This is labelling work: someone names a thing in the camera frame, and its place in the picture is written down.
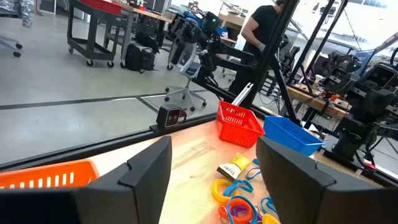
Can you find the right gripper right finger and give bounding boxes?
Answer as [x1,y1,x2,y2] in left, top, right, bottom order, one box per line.
[256,136,398,224]

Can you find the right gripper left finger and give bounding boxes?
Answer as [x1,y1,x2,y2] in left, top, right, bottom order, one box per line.
[0,136,173,224]

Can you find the purple coil keychain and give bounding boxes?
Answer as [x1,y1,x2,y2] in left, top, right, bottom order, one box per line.
[229,205,249,218]

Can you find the yellow packet with label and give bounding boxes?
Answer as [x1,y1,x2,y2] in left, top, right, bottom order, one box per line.
[216,152,251,180]

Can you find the orange coil keychain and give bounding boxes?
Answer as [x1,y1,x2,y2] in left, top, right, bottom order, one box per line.
[218,198,254,224]

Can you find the grey office chair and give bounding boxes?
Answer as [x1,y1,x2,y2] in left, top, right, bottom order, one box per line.
[164,42,208,112]
[0,0,35,58]

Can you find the wooden workbench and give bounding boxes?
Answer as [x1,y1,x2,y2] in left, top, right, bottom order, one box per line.
[287,83,352,121]
[104,2,174,60]

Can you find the blue plastic basket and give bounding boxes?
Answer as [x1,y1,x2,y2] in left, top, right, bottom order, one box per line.
[263,115,325,156]

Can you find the orange plastic basket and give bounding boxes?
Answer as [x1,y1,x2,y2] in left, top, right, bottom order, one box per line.
[0,159,100,190]

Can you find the red plastic basket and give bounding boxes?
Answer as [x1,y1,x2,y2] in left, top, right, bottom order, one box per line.
[216,100,266,149]

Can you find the silver aluminium light strip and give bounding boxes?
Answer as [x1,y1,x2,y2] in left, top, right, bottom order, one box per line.
[231,82,254,106]

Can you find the person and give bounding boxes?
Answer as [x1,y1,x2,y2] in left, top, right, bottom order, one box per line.
[228,0,285,100]

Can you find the black backpack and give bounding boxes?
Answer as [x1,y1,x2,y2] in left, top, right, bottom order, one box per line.
[122,43,156,74]

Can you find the black utility cart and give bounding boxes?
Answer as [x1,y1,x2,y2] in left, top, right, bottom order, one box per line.
[67,0,124,68]

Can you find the red plastic bin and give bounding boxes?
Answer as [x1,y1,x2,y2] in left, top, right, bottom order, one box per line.
[79,0,124,16]

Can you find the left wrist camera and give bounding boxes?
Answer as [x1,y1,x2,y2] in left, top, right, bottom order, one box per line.
[364,63,398,91]

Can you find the small black camera box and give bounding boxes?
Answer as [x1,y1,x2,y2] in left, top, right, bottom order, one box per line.
[155,103,188,130]

